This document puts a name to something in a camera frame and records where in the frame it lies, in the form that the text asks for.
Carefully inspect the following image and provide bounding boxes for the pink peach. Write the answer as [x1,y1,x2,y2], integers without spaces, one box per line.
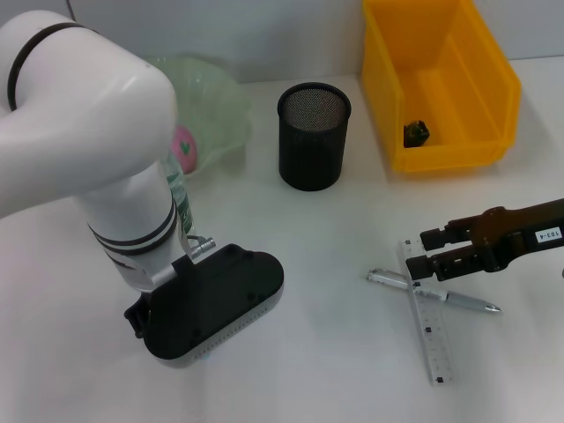
[171,124,199,175]

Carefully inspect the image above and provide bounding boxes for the green glass fruit plate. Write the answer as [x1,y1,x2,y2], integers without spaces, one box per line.
[149,55,255,177]

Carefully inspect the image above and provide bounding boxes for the clear green-label water bottle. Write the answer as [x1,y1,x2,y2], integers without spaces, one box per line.
[160,152,196,237]

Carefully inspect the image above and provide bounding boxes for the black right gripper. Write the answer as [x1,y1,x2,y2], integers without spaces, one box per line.
[404,197,564,282]

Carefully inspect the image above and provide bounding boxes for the silver clear pen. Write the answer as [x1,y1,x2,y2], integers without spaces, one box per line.
[364,267,502,315]

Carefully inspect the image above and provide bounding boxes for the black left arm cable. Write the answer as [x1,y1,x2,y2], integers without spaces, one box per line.
[188,235,218,257]

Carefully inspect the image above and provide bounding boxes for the black mesh pen cup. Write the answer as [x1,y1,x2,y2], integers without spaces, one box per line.
[277,82,353,192]

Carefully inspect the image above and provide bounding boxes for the yellow plastic bin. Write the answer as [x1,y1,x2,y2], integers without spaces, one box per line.
[361,0,523,174]

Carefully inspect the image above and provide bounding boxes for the clear plastic ruler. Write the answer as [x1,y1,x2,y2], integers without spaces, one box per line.
[398,239,456,388]

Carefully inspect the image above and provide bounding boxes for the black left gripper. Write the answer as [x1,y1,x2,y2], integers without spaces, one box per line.
[122,299,153,339]

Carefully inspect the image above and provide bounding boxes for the green plastic wrapper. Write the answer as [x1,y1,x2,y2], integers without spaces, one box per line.
[404,119,431,149]

